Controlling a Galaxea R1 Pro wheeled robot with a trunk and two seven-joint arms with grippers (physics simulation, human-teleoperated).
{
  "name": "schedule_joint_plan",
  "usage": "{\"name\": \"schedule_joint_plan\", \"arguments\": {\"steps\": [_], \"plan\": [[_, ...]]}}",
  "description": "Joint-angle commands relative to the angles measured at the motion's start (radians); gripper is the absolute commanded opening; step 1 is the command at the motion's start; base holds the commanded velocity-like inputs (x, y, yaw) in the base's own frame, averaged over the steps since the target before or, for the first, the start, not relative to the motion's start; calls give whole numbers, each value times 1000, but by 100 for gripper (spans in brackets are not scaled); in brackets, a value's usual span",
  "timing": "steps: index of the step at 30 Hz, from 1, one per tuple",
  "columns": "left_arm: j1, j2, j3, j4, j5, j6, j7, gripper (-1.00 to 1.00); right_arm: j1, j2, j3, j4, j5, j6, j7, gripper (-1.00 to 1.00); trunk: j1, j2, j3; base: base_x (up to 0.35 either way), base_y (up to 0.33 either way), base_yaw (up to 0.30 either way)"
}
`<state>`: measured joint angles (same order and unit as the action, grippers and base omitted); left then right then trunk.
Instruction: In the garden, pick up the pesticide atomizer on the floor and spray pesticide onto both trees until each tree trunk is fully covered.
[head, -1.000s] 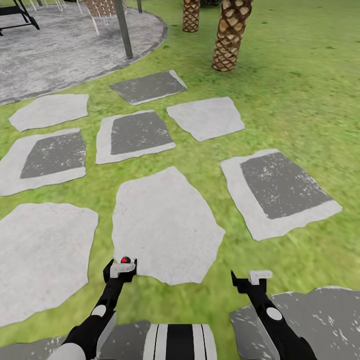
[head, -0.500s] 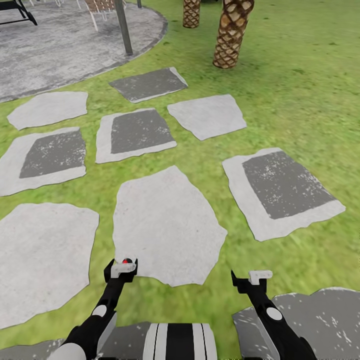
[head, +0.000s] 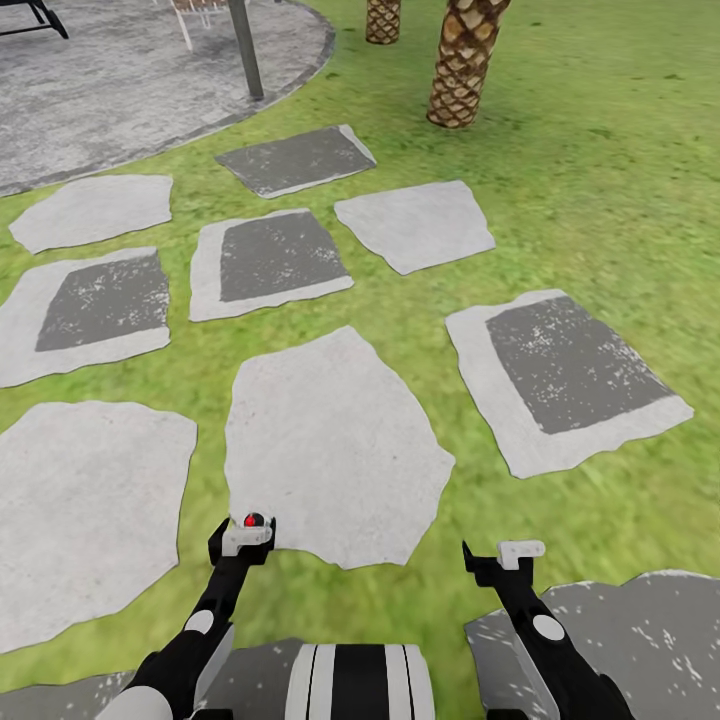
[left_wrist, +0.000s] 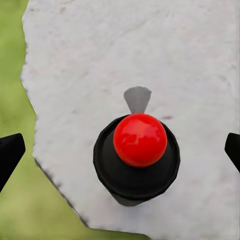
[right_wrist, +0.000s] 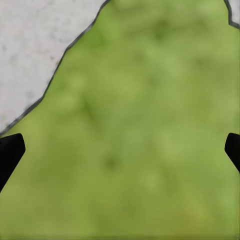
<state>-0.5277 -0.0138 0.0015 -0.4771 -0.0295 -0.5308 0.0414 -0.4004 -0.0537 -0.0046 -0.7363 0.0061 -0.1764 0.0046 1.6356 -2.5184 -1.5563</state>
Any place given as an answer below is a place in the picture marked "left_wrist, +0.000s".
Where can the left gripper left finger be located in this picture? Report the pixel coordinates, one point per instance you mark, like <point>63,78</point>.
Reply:
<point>12,149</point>

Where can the pesticide atomizer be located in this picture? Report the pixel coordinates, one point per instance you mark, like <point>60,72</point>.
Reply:
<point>136,156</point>

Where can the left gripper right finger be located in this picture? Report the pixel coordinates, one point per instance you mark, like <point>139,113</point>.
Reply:
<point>232,148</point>

